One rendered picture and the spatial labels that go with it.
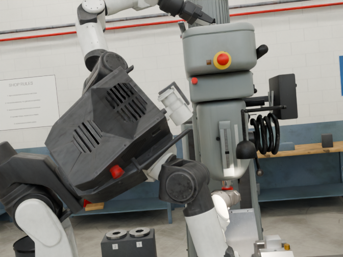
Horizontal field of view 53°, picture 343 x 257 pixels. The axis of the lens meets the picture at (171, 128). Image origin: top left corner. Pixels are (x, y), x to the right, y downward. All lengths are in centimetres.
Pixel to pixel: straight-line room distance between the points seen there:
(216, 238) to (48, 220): 45
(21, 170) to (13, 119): 536
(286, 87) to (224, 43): 54
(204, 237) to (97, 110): 44
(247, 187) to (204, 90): 73
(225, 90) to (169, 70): 439
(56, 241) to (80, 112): 35
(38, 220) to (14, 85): 542
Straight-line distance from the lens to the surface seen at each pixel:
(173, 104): 107
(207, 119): 134
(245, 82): 132
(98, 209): 541
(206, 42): 123
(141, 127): 86
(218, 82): 131
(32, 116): 621
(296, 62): 591
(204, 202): 96
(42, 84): 615
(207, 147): 135
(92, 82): 110
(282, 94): 168
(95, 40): 121
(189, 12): 141
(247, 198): 188
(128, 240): 152
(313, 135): 596
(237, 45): 124
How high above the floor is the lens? 161
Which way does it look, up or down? 3 degrees down
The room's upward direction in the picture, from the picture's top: 5 degrees counter-clockwise
